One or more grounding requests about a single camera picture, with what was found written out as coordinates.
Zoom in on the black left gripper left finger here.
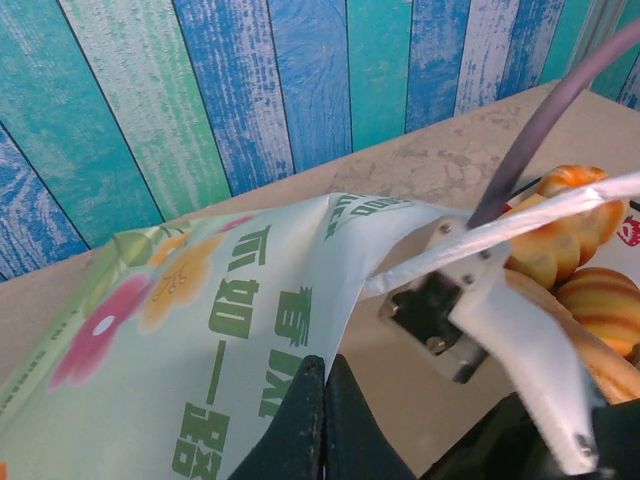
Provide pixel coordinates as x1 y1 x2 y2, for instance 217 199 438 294
227 353 327 480

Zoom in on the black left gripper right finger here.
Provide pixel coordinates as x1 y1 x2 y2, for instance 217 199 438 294
325 353 416 480

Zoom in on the brown fake baguette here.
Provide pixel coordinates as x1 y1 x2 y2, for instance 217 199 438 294
502 269 640 404

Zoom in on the white printed paper bag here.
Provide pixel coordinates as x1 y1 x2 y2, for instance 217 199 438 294
0 169 640 480

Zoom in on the yellow orange striped fake bun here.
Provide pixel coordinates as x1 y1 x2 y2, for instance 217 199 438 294
555 266 640 357

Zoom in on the ridged pumpkin fake bun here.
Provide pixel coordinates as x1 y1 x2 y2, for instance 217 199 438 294
507 164 629 291

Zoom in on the white strawberry print tray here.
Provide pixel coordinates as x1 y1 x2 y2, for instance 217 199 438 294
519 174 640 271

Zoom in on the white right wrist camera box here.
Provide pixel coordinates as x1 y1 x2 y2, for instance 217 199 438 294
377 212 601 476

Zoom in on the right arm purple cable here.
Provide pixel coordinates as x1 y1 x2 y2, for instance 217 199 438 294
467 17 640 231

